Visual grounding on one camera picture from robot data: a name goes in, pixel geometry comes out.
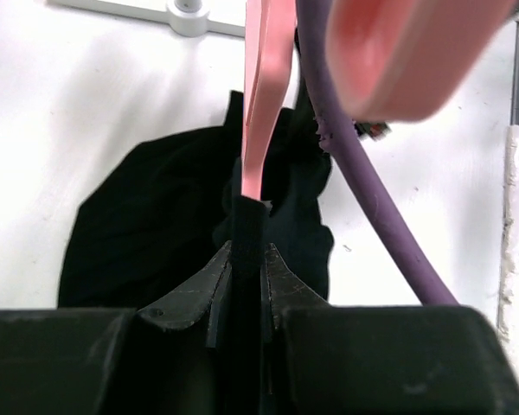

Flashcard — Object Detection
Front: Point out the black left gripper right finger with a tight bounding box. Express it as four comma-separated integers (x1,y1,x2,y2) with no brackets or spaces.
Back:
262,246,519,414

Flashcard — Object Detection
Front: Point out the black t shirt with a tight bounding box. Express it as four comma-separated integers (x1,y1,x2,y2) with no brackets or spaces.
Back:
58,89,334,308

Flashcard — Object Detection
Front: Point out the metal clothes rack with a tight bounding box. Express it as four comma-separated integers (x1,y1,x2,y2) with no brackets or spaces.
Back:
56,0,246,38

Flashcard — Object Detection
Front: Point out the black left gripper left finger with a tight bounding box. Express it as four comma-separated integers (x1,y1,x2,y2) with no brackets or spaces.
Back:
0,246,230,414

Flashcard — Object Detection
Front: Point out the pink plastic hanger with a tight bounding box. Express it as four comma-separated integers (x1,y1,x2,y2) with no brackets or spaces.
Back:
240,0,517,200

